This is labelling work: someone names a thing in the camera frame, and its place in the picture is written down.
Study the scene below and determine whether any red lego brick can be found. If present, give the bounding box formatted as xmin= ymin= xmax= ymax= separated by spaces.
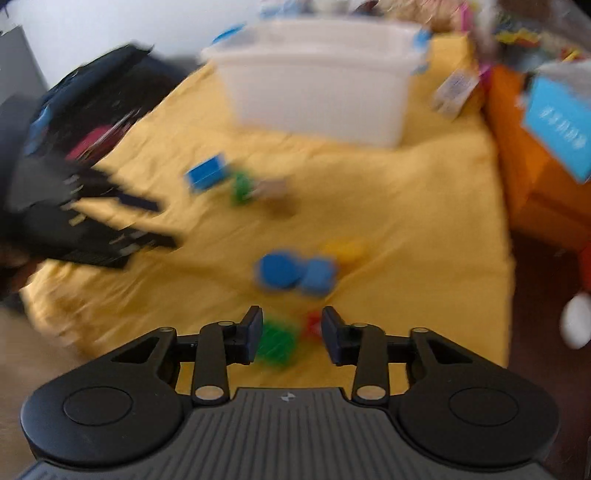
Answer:
xmin=301 ymin=311 xmax=322 ymax=342

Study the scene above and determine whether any small blue lego brick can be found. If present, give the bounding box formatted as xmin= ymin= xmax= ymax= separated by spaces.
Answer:
xmin=300 ymin=257 xmax=337 ymax=297

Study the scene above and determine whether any white egg object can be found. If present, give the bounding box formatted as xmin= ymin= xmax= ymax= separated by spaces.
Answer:
xmin=560 ymin=292 xmax=591 ymax=350

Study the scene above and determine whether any green lego plate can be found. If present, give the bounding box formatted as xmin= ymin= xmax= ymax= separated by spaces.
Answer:
xmin=256 ymin=319 xmax=300 ymax=368

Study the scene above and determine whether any blue round disc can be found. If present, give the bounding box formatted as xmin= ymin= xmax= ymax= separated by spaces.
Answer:
xmin=256 ymin=251 xmax=305 ymax=290

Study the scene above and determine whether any yellow lego brick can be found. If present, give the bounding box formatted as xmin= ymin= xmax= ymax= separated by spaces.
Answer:
xmin=322 ymin=240 xmax=367 ymax=264

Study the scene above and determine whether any yellow cloth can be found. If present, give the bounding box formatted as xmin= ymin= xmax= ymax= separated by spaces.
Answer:
xmin=25 ymin=35 xmax=514 ymax=365

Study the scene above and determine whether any green lego brick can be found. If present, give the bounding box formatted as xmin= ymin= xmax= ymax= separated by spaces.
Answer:
xmin=232 ymin=171 xmax=253 ymax=205

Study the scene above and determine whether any wooden cube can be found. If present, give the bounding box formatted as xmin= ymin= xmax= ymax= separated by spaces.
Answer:
xmin=252 ymin=179 xmax=297 ymax=217

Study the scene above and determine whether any orange box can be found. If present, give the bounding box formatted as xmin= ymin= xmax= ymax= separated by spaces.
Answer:
xmin=485 ymin=66 xmax=590 ymax=251

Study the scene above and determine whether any small card pack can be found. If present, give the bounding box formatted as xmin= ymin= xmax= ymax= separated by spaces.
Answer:
xmin=432 ymin=69 xmax=479 ymax=119

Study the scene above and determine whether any white plastic bin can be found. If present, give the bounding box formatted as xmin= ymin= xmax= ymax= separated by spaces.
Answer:
xmin=201 ymin=17 xmax=431 ymax=148

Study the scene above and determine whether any blue card box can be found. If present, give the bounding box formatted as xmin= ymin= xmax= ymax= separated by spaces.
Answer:
xmin=522 ymin=76 xmax=590 ymax=184

